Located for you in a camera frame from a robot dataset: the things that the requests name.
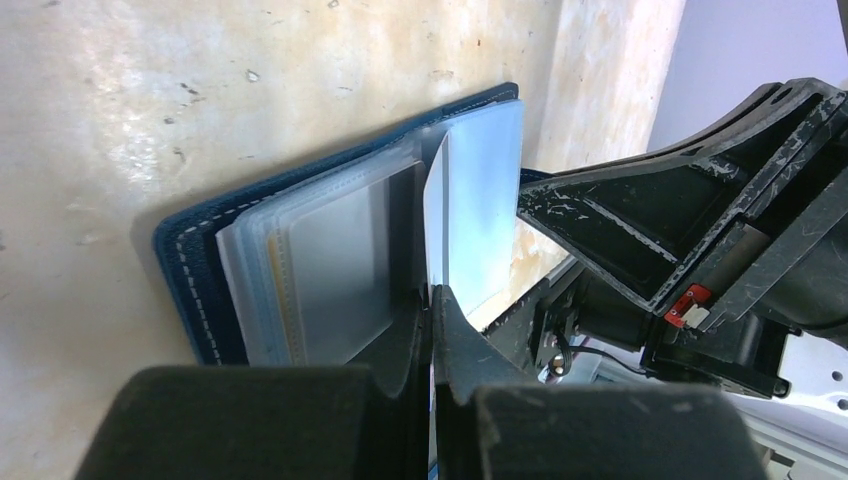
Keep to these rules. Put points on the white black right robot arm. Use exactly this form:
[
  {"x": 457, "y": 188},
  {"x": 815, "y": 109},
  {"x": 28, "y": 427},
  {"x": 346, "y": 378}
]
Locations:
[{"x": 811, "y": 421}]

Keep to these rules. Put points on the white black-stripe credit card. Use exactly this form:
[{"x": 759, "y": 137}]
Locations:
[{"x": 352, "y": 259}]

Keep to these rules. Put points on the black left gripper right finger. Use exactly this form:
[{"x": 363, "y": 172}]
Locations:
[{"x": 494, "y": 421}]

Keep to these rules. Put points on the dark blue leather card holder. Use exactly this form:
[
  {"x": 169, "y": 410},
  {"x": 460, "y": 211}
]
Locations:
[{"x": 227, "y": 260}]

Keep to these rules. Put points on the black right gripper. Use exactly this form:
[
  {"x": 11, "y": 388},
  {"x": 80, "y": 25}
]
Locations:
[{"x": 695, "y": 256}]

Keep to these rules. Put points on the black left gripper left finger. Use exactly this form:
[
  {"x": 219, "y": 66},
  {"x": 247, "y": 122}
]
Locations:
[{"x": 367, "y": 419}]

